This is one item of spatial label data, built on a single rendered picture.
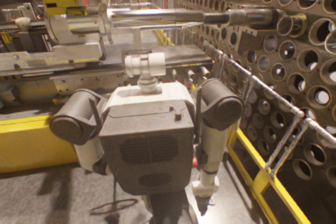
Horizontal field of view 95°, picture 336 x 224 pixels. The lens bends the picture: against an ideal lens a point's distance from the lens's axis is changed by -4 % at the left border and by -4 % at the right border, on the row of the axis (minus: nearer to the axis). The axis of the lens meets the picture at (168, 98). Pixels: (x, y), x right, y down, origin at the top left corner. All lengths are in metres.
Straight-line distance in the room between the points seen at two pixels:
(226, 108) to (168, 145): 0.20
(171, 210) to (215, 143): 0.27
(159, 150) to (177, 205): 0.32
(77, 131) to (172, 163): 0.27
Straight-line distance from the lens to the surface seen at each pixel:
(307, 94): 2.28
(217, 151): 0.63
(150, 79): 0.49
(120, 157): 0.39
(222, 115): 0.48
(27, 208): 2.18
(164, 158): 0.39
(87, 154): 0.64
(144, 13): 1.46
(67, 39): 1.80
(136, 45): 1.78
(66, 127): 0.51
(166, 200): 0.64
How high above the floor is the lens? 1.66
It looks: 35 degrees down
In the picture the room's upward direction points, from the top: straight up
